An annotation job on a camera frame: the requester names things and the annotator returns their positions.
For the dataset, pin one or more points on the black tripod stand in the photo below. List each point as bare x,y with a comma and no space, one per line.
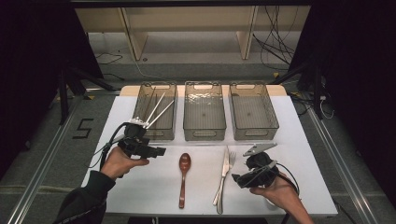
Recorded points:
317,90
63,93

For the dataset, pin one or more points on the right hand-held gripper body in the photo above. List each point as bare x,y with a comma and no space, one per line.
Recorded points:
263,172

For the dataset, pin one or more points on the metal fork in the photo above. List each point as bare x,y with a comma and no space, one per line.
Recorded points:
221,202

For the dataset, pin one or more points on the metal table knife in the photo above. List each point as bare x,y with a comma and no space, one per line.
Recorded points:
226,163

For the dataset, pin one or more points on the white chopstick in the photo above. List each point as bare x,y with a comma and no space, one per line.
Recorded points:
157,107
162,113

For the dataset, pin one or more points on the brown wooden spoon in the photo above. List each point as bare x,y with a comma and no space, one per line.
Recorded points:
184,161

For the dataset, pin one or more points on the person's right hand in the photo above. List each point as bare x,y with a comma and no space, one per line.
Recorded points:
283,193

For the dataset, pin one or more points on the transparent grey plastic bin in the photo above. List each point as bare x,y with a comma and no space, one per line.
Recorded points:
166,124
252,115
204,115

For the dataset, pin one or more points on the black curtain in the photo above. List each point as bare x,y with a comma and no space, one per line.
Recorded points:
31,46
358,62

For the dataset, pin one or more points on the beige wooden desk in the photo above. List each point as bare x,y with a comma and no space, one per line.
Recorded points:
186,18

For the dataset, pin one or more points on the white table sheet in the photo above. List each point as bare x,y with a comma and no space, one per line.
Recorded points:
200,186

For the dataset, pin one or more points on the aluminium floor rail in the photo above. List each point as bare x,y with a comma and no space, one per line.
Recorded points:
342,161
40,174

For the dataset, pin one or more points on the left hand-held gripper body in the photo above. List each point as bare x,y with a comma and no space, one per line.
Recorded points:
135,137

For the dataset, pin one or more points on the person's left hand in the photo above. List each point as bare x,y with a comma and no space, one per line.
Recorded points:
116,163

